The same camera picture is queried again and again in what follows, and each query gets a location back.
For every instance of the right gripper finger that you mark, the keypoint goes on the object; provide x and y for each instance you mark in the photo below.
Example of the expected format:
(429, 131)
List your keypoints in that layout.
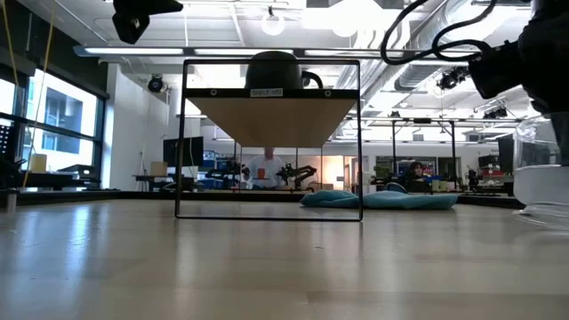
(563, 138)

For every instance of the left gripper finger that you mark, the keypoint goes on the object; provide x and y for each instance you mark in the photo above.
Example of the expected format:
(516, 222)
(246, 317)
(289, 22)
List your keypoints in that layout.
(164, 5)

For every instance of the clear glass mug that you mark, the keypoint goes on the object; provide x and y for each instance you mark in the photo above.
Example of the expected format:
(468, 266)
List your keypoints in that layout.
(540, 186)

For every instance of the green ceramic mug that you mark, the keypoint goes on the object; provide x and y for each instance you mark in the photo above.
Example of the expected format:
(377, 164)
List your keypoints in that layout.
(273, 71)

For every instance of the background black robot arm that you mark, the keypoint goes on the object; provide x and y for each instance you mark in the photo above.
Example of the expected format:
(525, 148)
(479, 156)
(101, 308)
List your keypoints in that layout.
(302, 171)
(231, 171)

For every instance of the long ceiling light fixture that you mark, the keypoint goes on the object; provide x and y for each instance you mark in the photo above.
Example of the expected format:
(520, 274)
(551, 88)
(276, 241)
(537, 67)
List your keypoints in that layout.
(142, 51)

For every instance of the black monitor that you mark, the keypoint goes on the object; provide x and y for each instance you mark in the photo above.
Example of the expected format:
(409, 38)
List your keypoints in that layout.
(506, 155)
(171, 151)

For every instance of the cardboard box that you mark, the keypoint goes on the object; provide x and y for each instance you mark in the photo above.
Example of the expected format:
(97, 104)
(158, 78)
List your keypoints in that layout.
(37, 163)
(158, 169)

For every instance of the person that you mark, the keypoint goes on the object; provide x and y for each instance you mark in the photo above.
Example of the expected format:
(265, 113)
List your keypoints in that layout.
(415, 171)
(271, 164)

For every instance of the teal cloth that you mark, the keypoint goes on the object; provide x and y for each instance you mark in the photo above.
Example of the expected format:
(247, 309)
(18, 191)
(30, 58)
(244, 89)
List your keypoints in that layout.
(378, 201)

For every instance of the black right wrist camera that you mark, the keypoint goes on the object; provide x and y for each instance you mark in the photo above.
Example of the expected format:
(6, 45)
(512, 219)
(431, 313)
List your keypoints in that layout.
(495, 71)

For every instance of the round black camera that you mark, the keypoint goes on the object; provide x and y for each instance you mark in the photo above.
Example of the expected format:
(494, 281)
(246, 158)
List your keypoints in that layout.
(156, 84)

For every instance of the background black metal rig frame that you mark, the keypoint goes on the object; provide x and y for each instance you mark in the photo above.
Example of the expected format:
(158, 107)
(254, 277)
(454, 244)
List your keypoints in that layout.
(422, 120)

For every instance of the wooden shelf black metal frame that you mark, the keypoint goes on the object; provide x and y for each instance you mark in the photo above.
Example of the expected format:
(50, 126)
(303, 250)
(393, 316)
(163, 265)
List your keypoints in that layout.
(275, 120)

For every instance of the black aluminium table frame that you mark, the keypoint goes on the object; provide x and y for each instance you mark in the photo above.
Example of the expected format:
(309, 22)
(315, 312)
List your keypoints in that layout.
(89, 197)

